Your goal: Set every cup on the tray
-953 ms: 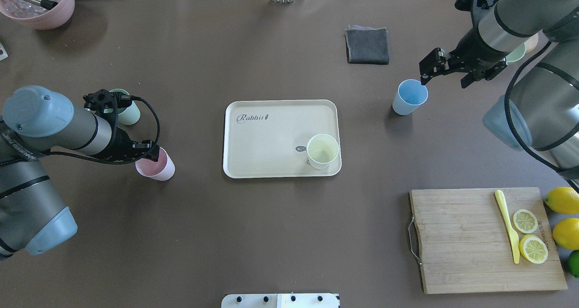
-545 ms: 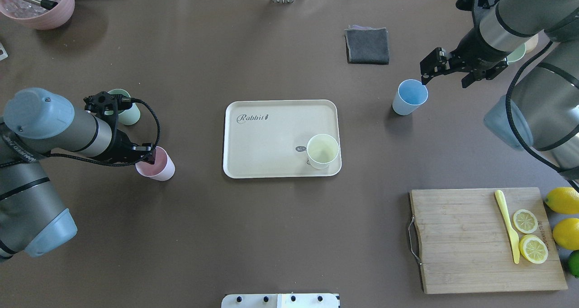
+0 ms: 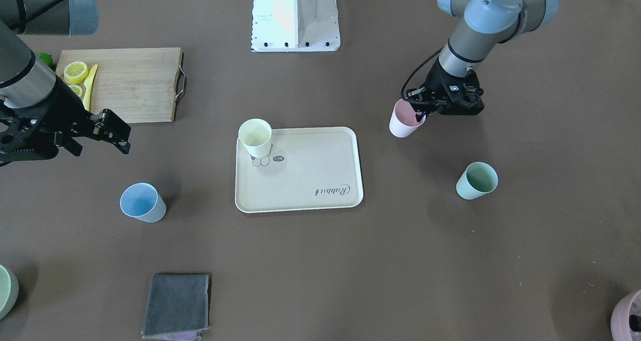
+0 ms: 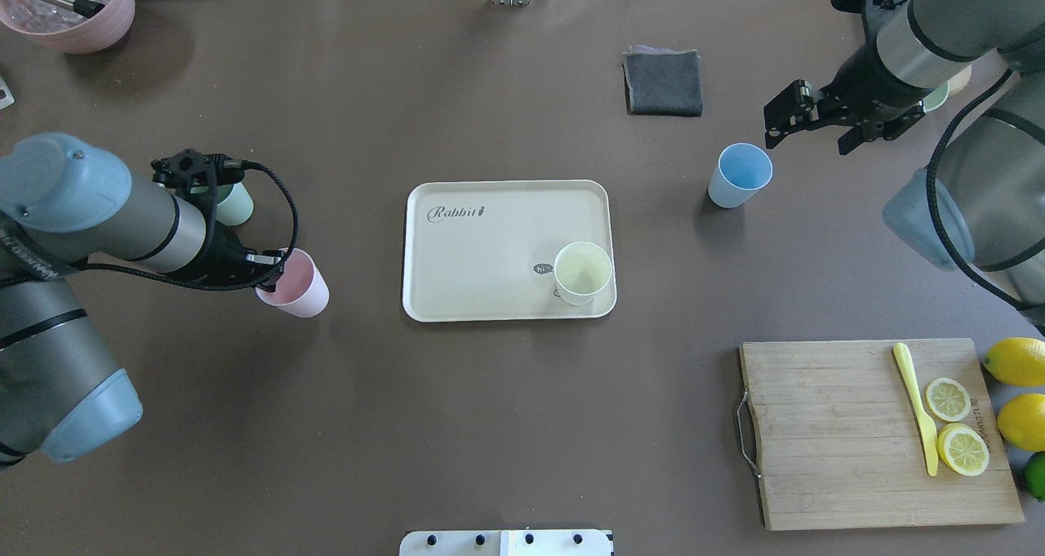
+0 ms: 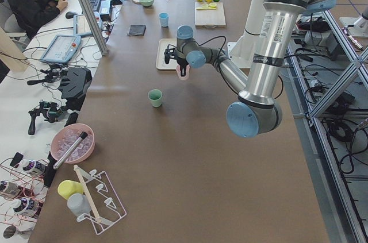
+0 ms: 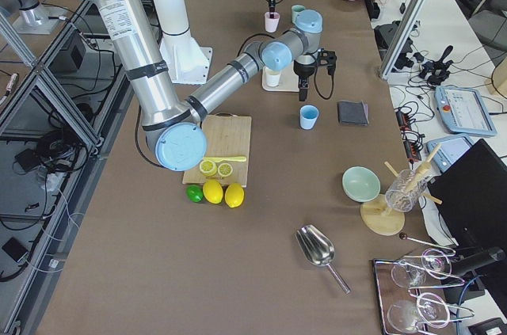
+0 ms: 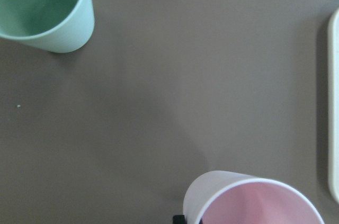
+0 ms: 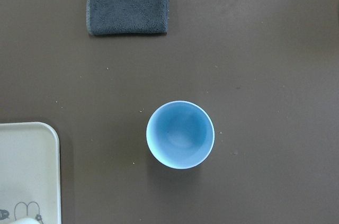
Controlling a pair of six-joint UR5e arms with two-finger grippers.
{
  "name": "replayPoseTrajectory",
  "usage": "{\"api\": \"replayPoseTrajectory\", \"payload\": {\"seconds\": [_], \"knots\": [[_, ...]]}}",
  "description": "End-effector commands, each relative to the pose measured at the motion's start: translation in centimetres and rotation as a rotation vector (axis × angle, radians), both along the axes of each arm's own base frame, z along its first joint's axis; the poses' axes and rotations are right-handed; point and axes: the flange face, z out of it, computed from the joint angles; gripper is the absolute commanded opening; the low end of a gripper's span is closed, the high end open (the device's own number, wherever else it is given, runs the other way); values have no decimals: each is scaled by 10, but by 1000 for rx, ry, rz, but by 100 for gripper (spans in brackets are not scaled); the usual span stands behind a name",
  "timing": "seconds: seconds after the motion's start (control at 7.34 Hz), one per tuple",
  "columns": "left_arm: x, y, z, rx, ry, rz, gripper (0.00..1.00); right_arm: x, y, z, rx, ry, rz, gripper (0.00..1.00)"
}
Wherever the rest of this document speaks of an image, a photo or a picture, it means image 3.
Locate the lemon half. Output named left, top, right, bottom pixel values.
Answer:
left=63, top=61, right=89, bottom=85
left=68, top=85, right=83, bottom=99

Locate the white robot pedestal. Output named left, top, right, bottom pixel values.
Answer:
left=250, top=0, right=341, bottom=52

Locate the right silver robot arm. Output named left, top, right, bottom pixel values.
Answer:
left=1, top=0, right=131, bottom=166

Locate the pink bowl with ice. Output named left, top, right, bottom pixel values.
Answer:
left=610, top=290, right=640, bottom=340

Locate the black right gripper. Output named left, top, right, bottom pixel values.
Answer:
left=2, top=76, right=131, bottom=166

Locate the lemon half far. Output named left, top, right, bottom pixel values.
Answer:
left=63, top=61, right=89, bottom=85

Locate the wooden cutting board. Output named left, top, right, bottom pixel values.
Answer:
left=55, top=48, right=186, bottom=124

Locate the folded grey cloth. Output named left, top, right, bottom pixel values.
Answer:
left=141, top=273, right=210, bottom=340

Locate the mint green cup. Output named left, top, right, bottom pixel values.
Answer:
left=456, top=162, right=499, bottom=200

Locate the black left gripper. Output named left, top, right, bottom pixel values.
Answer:
left=406, top=61, right=484, bottom=123

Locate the yellow plastic knife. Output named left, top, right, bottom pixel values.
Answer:
left=83, top=64, right=99, bottom=111

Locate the cream rabbit tray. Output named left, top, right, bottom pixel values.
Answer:
left=234, top=127, right=364, bottom=213

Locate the light blue cup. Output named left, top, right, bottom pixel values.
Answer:
left=120, top=183, right=167, bottom=223

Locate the pale yellow cup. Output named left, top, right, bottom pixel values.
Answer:
left=238, top=118, right=272, bottom=158

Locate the lemon half near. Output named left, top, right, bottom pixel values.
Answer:
left=68, top=85, right=83, bottom=99

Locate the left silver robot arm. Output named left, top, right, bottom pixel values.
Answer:
left=401, top=0, right=559, bottom=122

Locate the pink cup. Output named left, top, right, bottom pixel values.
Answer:
left=389, top=99, right=427, bottom=138

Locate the mint green bowl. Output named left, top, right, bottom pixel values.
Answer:
left=0, top=265, right=19, bottom=319

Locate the green lime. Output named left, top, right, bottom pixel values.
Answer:
left=35, top=52, right=54, bottom=69

